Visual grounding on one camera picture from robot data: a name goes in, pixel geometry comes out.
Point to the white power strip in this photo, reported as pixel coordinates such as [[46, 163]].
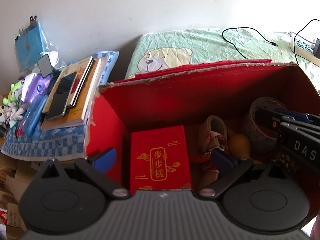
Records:
[[302, 45]]

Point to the brown gourd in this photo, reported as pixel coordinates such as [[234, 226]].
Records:
[[240, 143]]

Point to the black charger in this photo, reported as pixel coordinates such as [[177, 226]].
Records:
[[317, 47]]

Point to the purple tissue pack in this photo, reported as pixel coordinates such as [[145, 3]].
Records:
[[37, 87]]

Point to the small mirror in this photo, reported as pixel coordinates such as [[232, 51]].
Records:
[[45, 65]]

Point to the large red cardboard box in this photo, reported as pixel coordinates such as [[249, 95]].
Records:
[[175, 100]]

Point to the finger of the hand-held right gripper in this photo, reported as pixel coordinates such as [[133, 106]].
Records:
[[267, 118], [292, 115]]

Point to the stack of books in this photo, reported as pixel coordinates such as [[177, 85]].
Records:
[[75, 116]]

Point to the blue case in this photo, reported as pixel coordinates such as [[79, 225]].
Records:
[[33, 115]]

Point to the blue checkered cloth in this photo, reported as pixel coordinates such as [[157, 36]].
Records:
[[50, 142]]

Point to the black phone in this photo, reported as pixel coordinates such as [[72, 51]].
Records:
[[61, 97]]

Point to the pile of cardboard boxes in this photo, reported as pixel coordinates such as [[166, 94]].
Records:
[[15, 185]]

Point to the printed packing tape roll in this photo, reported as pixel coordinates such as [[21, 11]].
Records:
[[251, 126]]

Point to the green bear-print pillow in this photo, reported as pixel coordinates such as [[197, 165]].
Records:
[[200, 45]]

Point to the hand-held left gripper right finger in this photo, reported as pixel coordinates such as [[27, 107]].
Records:
[[222, 161]]

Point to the green frog plush toy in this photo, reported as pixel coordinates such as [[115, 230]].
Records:
[[13, 93]]

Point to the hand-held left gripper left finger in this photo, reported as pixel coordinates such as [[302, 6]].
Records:
[[105, 158]]

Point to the small red gold-print box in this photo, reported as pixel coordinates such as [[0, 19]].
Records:
[[160, 140]]

